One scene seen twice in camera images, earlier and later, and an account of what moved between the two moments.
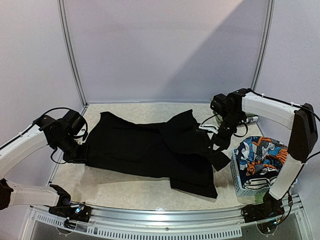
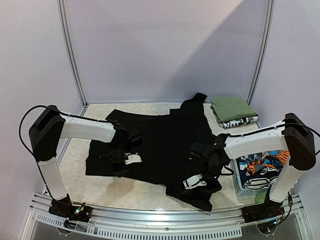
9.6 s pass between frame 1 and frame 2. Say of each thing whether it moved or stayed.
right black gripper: moved
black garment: moved
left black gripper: moved
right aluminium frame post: stayed
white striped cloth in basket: stayed
